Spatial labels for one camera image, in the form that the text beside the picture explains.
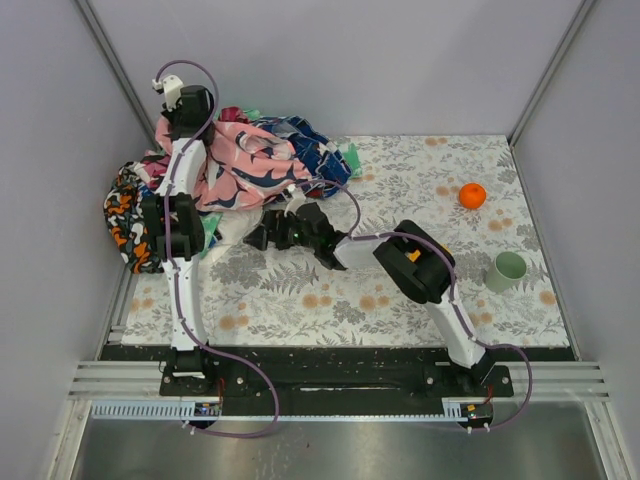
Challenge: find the pink navy patterned cloth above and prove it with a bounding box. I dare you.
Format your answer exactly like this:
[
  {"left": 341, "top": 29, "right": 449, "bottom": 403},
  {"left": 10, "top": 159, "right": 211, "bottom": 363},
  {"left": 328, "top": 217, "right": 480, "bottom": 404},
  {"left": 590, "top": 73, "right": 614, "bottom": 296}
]
[{"left": 144, "top": 117, "right": 314, "bottom": 212}]

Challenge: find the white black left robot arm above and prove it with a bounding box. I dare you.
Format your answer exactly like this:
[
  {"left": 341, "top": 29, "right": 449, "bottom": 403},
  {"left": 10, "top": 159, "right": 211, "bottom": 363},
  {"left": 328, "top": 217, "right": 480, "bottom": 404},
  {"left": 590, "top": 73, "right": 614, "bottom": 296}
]
[{"left": 142, "top": 85, "right": 216, "bottom": 397}]

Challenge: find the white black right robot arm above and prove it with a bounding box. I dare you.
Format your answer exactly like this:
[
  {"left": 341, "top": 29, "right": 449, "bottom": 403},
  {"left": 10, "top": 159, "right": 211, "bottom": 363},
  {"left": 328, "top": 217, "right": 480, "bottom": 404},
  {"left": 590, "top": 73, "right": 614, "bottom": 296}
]
[{"left": 244, "top": 203, "right": 514, "bottom": 398}]

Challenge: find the blue white red cloth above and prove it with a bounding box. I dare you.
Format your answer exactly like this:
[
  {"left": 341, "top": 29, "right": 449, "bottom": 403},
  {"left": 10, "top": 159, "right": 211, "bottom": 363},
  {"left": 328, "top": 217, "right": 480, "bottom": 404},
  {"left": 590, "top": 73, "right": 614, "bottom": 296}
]
[{"left": 257, "top": 115, "right": 354, "bottom": 200}]

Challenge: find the green white tie-dye cloth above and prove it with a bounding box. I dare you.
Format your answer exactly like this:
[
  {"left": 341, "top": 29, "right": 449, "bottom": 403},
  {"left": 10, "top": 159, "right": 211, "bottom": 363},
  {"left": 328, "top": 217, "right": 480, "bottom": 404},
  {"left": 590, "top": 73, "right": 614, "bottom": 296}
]
[{"left": 244, "top": 107, "right": 362, "bottom": 180}]

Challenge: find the orange black camo cloth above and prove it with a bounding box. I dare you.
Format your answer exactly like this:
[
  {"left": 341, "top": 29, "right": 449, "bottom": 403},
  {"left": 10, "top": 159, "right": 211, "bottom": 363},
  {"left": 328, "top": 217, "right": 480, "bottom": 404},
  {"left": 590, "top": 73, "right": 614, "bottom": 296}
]
[{"left": 103, "top": 162, "right": 163, "bottom": 274}]

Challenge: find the yellow plastic bowl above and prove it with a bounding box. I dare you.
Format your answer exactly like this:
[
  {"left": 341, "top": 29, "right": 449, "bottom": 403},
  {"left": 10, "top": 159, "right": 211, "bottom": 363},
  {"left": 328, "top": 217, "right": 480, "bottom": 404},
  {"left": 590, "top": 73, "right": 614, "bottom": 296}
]
[{"left": 406, "top": 244, "right": 452, "bottom": 262}]

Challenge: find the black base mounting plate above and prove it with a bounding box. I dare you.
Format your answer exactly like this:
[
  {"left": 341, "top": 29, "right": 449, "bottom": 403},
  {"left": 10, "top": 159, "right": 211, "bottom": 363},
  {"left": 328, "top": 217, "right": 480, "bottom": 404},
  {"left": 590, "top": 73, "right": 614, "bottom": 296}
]
[{"left": 99, "top": 345, "right": 575, "bottom": 399}]

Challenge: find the floral patterned table mat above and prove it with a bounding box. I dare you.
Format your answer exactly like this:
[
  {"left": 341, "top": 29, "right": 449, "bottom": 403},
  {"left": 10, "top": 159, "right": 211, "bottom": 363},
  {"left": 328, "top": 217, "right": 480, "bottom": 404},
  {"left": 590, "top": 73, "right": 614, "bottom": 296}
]
[{"left": 122, "top": 133, "right": 571, "bottom": 349}]

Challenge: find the orange fruit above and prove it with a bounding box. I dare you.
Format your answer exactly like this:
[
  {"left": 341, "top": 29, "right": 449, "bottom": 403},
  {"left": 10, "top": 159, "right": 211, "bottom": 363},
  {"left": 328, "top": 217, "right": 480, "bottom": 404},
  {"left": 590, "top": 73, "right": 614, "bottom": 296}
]
[{"left": 458, "top": 183, "right": 487, "bottom": 210}]

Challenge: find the pale green cup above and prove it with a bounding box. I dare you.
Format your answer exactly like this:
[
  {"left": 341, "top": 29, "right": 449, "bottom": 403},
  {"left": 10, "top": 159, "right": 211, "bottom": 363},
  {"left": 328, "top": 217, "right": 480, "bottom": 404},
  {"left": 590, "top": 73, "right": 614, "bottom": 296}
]
[{"left": 485, "top": 251, "right": 527, "bottom": 293}]

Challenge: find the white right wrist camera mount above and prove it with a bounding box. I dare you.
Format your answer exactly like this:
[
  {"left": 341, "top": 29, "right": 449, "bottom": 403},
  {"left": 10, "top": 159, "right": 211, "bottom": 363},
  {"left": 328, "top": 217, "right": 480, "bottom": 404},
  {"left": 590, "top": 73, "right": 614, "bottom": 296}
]
[{"left": 284, "top": 184, "right": 306, "bottom": 215}]

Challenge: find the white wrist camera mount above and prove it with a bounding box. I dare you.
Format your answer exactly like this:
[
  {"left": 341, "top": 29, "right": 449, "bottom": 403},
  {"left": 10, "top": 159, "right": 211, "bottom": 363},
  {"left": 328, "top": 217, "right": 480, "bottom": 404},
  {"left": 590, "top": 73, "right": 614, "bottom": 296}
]
[
  {"left": 152, "top": 75, "right": 184, "bottom": 112},
  {"left": 284, "top": 184, "right": 306, "bottom": 215}
]

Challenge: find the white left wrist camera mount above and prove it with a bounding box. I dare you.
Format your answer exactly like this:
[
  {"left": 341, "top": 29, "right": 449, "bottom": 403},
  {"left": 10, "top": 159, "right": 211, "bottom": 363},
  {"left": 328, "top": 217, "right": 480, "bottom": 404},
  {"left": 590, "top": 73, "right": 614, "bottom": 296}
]
[{"left": 152, "top": 75, "right": 184, "bottom": 112}]

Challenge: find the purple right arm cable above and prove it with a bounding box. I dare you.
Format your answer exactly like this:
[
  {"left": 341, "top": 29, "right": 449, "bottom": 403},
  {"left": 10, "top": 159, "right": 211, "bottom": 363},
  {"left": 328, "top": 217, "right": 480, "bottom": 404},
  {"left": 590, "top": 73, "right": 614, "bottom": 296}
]
[{"left": 287, "top": 179, "right": 534, "bottom": 432}]

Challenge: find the left aluminium corner post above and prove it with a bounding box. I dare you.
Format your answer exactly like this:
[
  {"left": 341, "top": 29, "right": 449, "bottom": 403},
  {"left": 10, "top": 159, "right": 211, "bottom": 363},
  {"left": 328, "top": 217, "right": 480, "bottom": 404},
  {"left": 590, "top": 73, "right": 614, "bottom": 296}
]
[{"left": 71, "top": 0, "right": 155, "bottom": 145}]

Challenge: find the aluminium corner post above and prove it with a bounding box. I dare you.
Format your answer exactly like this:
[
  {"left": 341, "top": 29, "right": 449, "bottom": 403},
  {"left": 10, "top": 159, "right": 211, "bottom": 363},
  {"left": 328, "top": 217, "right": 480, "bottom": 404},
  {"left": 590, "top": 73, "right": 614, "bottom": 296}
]
[
  {"left": 507, "top": 0, "right": 599, "bottom": 150},
  {"left": 71, "top": 0, "right": 155, "bottom": 145}
]

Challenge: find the grey slotted cable duct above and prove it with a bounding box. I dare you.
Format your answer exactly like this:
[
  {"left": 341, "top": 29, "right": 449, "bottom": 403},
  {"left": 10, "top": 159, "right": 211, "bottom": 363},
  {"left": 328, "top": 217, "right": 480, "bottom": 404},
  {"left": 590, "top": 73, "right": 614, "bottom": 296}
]
[{"left": 91, "top": 392, "right": 493, "bottom": 423}]

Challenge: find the right aluminium corner post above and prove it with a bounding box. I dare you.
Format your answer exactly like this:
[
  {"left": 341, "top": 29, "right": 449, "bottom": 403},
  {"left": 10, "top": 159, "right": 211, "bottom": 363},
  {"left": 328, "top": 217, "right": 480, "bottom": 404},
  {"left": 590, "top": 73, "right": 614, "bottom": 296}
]
[{"left": 507, "top": 0, "right": 599, "bottom": 150}]

